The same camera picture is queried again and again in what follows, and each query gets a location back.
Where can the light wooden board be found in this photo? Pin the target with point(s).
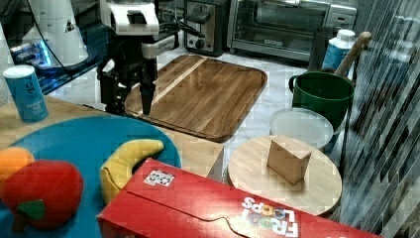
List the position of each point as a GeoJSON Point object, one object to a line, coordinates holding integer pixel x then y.
{"type": "Point", "coordinates": [199, 156]}

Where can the black silver toaster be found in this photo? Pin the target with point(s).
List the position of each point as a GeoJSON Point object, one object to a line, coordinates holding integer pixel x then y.
{"type": "Point", "coordinates": [208, 20]}

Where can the red Froot Loops cereal box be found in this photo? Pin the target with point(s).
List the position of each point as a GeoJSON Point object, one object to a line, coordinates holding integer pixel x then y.
{"type": "Point", "coordinates": [162, 201]}

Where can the blue white-capped bottle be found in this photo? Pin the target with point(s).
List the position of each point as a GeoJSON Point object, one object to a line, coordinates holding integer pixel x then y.
{"type": "Point", "coordinates": [338, 48]}

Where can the large wooden cutting board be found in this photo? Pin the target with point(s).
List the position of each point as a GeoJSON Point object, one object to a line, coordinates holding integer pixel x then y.
{"type": "Point", "coordinates": [202, 97]}

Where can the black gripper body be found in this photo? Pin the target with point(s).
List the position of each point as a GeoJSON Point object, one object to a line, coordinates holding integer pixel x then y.
{"type": "Point", "coordinates": [130, 61]}

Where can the small wooden block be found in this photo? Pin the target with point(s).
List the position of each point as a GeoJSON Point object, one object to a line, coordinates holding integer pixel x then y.
{"type": "Point", "coordinates": [288, 158]}

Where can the round blue plate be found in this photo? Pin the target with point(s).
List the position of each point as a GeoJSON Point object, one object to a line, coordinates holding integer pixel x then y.
{"type": "Point", "coordinates": [87, 143]}

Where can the round wooden lid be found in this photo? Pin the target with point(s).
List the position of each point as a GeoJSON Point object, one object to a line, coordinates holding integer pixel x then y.
{"type": "Point", "coordinates": [318, 193]}

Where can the silver toaster oven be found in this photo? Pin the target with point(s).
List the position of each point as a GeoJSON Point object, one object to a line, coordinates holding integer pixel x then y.
{"type": "Point", "coordinates": [283, 28]}

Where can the orange plush fruit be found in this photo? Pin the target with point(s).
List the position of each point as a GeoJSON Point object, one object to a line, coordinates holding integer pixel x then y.
{"type": "Point", "coordinates": [12, 159]}

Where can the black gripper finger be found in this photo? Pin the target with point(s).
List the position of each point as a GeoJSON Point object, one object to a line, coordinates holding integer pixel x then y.
{"type": "Point", "coordinates": [147, 88]}
{"type": "Point", "coordinates": [114, 85]}

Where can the yellow plush banana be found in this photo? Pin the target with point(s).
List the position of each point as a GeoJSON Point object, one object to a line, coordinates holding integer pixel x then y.
{"type": "Point", "coordinates": [118, 168]}

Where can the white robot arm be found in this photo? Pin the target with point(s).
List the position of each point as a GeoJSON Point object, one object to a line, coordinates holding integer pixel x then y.
{"type": "Point", "coordinates": [137, 36]}

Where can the blue salt canister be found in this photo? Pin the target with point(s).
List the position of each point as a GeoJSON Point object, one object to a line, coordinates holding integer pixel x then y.
{"type": "Point", "coordinates": [26, 93]}

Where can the black cylinder container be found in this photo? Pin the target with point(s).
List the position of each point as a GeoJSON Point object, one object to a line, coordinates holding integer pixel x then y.
{"type": "Point", "coordinates": [321, 38]}

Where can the wooden utensil handle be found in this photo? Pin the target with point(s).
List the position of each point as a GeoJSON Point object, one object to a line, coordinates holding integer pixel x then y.
{"type": "Point", "coordinates": [361, 43]}

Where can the red plush apple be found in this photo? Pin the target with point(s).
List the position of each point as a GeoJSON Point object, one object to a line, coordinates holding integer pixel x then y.
{"type": "Point", "coordinates": [44, 194]}

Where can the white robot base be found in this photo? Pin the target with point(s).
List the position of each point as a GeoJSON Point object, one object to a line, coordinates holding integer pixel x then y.
{"type": "Point", "coordinates": [55, 35]}

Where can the green pot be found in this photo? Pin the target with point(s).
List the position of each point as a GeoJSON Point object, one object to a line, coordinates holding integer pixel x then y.
{"type": "Point", "coordinates": [324, 93]}

